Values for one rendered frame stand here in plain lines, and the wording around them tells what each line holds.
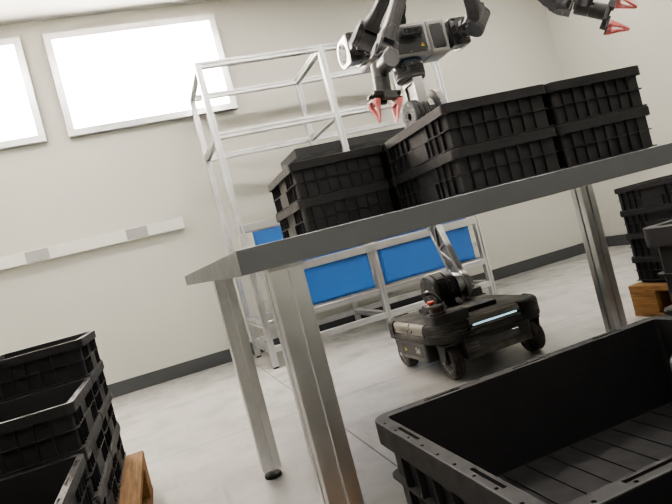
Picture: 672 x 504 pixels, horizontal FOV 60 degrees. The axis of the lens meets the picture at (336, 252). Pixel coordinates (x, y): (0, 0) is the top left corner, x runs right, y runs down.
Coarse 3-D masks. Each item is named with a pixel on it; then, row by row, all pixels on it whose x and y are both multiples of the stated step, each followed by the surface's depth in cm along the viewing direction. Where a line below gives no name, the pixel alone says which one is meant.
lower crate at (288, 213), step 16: (336, 192) 172; (352, 192) 173; (368, 192) 174; (384, 192) 177; (288, 208) 183; (304, 208) 170; (320, 208) 171; (336, 208) 172; (352, 208) 174; (368, 208) 175; (384, 208) 177; (288, 224) 193; (304, 224) 173; (320, 224) 171; (336, 224) 172
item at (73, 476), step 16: (48, 464) 123; (64, 464) 124; (80, 464) 118; (0, 480) 120; (16, 480) 121; (32, 480) 122; (48, 480) 123; (64, 480) 124; (80, 480) 119; (0, 496) 120; (16, 496) 121; (32, 496) 122; (48, 496) 122; (64, 496) 99; (80, 496) 113
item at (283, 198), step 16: (352, 160) 175; (368, 160) 176; (288, 176) 177; (304, 176) 170; (320, 176) 172; (336, 176) 173; (352, 176) 174; (368, 176) 176; (384, 176) 177; (272, 192) 203; (288, 192) 180; (304, 192) 170; (320, 192) 171
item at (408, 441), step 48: (624, 336) 71; (480, 384) 65; (528, 384) 66; (576, 384) 68; (624, 384) 70; (384, 432) 58; (432, 432) 63; (480, 432) 64; (528, 432) 66; (576, 432) 68; (624, 432) 67; (432, 480) 50; (480, 480) 41; (528, 480) 62; (576, 480) 59; (624, 480) 36
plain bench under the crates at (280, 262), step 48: (480, 192) 102; (528, 192) 105; (576, 192) 230; (288, 240) 92; (336, 240) 94; (288, 288) 97; (240, 336) 184; (288, 336) 96; (240, 384) 184; (336, 432) 97; (336, 480) 97
